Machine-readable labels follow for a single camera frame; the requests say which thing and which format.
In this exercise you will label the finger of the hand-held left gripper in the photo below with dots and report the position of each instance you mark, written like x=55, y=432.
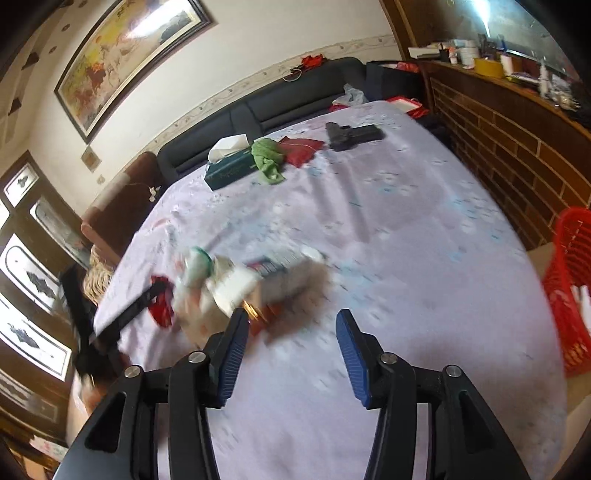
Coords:
x=129, y=311

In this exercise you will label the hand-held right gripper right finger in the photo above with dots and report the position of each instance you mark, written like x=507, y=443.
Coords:
x=353, y=355

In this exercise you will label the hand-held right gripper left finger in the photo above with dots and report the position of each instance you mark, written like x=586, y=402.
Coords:
x=233, y=355

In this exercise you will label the red wrapper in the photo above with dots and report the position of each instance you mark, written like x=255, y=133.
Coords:
x=162, y=314

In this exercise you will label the white milk carton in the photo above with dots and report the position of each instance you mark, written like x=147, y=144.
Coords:
x=281, y=281

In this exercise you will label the red plastic basket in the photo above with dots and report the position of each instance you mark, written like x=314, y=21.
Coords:
x=561, y=295

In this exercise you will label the white glove green cuff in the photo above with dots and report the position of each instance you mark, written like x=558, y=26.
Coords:
x=198, y=265

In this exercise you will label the wooden glazed door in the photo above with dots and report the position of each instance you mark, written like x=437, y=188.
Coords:
x=27, y=277

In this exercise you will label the brown armchair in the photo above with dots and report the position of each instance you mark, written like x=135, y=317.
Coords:
x=124, y=207

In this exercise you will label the floral tablecloth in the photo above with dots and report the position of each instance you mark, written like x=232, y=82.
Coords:
x=392, y=221

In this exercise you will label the dark green tissue box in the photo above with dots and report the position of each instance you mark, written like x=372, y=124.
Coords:
x=231, y=170

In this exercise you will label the green cloth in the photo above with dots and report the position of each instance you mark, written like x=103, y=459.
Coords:
x=268, y=157

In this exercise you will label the red pouch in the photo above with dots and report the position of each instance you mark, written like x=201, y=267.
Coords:
x=300, y=150

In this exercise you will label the black toy pistol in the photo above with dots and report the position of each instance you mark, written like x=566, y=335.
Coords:
x=351, y=136

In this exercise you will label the wooden brick-pattern cabinet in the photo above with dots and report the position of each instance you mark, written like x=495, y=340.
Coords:
x=508, y=147

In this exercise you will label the black sofa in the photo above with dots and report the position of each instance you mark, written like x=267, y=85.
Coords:
x=286, y=101

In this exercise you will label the grey plastic bag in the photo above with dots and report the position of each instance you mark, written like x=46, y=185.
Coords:
x=351, y=95

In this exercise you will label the red cloth item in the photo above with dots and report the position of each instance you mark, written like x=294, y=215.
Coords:
x=313, y=61

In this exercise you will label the etched glass panel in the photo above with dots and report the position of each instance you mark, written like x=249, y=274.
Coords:
x=508, y=23

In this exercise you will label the small wall plaque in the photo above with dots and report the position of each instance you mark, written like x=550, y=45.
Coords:
x=90, y=159

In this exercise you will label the framed wall painting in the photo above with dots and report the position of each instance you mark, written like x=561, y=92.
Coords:
x=124, y=64

